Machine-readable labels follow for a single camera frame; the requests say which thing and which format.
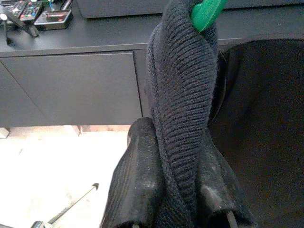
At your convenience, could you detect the dark knitted sweater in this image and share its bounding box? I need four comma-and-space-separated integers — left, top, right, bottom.
146, 0, 220, 228

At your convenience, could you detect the small black digital clock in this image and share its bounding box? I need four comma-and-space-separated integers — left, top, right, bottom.
33, 9, 73, 31

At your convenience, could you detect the green plastic hanger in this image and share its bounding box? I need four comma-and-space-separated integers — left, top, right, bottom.
190, 0, 228, 34

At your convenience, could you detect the black remote control holder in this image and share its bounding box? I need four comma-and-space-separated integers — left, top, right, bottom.
0, 0, 45, 46

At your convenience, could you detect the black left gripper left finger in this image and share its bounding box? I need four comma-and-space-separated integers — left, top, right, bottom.
101, 117, 165, 228

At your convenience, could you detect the silver metal clothes rack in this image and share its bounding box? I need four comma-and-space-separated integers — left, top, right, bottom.
30, 182, 100, 228

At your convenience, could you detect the black TV cabinet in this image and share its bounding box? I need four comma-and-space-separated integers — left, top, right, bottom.
0, 0, 304, 127

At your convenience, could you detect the black soundbar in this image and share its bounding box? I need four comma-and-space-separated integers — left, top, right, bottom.
75, 0, 304, 19

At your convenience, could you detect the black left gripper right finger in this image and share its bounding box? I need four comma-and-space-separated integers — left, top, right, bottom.
196, 132, 257, 228

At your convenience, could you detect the black t-shirt small white print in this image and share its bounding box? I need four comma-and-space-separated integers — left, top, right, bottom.
208, 38, 304, 228

